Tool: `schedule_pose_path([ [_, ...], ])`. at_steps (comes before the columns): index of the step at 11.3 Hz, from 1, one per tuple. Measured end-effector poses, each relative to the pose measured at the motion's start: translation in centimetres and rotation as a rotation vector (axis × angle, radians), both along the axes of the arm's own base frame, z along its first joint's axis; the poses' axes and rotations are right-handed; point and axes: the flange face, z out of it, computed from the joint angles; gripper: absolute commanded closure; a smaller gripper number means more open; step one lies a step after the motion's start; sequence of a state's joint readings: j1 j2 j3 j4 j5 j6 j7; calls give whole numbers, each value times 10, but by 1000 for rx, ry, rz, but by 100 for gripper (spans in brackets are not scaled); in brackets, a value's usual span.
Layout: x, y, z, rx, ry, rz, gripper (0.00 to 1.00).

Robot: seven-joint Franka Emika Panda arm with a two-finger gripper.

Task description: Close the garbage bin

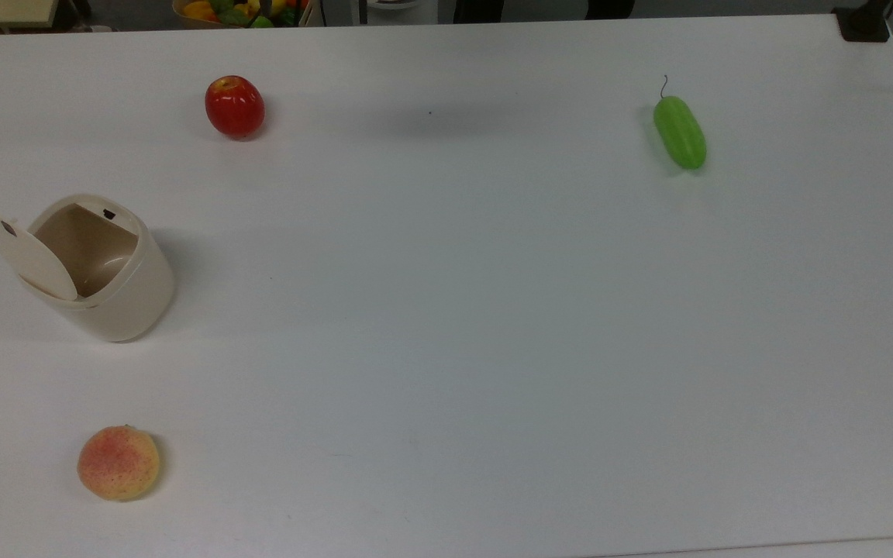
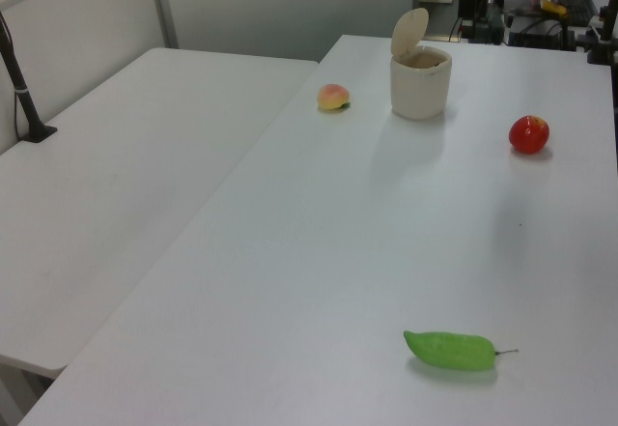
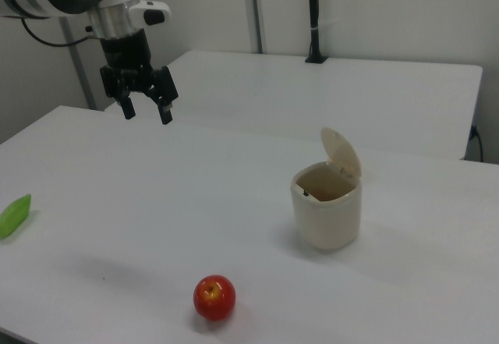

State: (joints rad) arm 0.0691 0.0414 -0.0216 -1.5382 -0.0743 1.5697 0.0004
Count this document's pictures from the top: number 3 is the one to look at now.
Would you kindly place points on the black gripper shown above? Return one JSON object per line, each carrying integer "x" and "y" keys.
{"x": 126, "y": 53}

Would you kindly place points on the beige round bin lid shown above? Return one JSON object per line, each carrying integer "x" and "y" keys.
{"x": 341, "y": 151}

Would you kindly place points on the green toy pepper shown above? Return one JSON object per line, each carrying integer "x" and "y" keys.
{"x": 13, "y": 215}

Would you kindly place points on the black pole with base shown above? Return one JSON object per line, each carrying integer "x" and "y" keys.
{"x": 314, "y": 8}

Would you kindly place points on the red toy apple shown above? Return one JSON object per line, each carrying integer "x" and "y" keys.
{"x": 214, "y": 297}

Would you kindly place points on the white ceramic lidded jar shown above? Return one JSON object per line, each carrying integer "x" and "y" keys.
{"x": 327, "y": 223}

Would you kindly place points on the grey aluminium partition post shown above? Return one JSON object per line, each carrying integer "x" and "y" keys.
{"x": 80, "y": 71}
{"x": 255, "y": 8}

